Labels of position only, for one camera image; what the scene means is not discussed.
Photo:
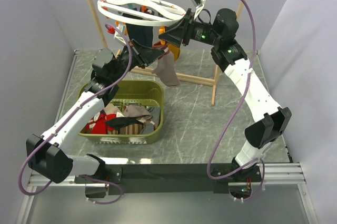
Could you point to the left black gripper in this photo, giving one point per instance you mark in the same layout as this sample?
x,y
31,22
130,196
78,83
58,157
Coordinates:
x,y
144,56

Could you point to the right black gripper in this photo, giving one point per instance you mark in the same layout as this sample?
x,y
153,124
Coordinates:
x,y
183,30

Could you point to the taupe sock with striped cuff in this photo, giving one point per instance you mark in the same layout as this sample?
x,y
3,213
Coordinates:
x,y
165,70

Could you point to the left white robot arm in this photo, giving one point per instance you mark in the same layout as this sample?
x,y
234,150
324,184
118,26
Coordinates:
x,y
45,153

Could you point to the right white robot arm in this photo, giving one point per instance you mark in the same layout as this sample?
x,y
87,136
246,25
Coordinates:
x,y
270,119

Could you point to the mustard yellow hanging socks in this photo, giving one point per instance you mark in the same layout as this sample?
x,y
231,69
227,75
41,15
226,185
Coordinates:
x,y
175,51

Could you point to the white round sock hanger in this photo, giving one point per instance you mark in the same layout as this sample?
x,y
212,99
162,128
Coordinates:
x,y
152,13

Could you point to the dark navy hanging sock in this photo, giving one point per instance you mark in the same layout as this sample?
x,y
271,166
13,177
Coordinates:
x,y
142,34

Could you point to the grey sock in basket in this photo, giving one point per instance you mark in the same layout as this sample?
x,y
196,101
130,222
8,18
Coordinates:
x,y
152,124

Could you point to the black sock in basket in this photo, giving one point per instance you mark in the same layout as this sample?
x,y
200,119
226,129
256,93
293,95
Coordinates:
x,y
121,122

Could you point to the brown striped sock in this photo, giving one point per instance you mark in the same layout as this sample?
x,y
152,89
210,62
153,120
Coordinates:
x,y
133,129

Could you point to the black base crossbar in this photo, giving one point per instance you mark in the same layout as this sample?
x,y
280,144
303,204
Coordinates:
x,y
160,178

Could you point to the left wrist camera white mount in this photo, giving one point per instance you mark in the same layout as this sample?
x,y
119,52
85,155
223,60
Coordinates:
x,y
120,32

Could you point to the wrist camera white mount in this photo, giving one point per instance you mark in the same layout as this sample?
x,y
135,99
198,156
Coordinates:
x,y
120,32
199,5

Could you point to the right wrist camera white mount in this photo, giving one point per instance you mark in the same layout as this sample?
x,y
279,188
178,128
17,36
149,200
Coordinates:
x,y
199,5

